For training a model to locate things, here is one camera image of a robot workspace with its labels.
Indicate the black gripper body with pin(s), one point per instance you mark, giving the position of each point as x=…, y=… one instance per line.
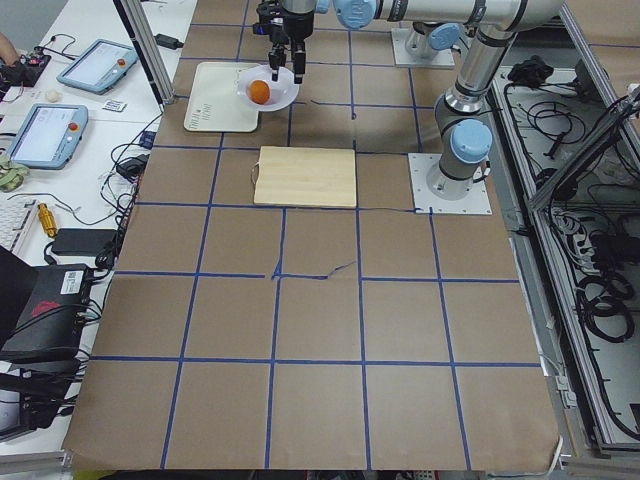
x=295, y=25

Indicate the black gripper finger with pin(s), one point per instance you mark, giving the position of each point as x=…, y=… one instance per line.
x=277, y=58
x=299, y=61

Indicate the white ribbed plate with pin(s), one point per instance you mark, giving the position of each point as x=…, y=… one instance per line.
x=283, y=92

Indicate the orange fruit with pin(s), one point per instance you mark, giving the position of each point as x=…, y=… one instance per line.
x=259, y=92

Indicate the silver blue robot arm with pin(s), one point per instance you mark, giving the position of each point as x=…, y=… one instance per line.
x=466, y=140

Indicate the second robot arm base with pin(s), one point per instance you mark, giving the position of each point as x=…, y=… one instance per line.
x=430, y=43

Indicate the cream tray with bear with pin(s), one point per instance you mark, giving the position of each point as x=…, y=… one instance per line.
x=214, y=103

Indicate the small black adapter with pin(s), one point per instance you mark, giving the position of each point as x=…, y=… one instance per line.
x=168, y=42

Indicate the wooden cutting board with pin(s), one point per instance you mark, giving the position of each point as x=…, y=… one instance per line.
x=310, y=177

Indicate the upper blue teach pendant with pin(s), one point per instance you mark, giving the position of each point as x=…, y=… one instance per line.
x=100, y=67

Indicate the blue teach pendant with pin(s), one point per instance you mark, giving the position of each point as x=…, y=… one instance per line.
x=49, y=136
x=100, y=67

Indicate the lower blue teach pendant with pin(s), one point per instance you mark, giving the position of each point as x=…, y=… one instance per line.
x=49, y=136

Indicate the black power adapter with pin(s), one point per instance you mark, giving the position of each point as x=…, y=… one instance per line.
x=100, y=243

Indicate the gold metal cylinder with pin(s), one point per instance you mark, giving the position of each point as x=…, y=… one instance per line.
x=47, y=220

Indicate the white keyboard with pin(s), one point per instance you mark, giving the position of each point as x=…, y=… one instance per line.
x=17, y=217

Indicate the black electronics box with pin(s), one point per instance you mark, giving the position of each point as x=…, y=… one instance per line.
x=43, y=310

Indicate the aluminium frame post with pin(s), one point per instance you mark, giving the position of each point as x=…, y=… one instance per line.
x=135, y=22

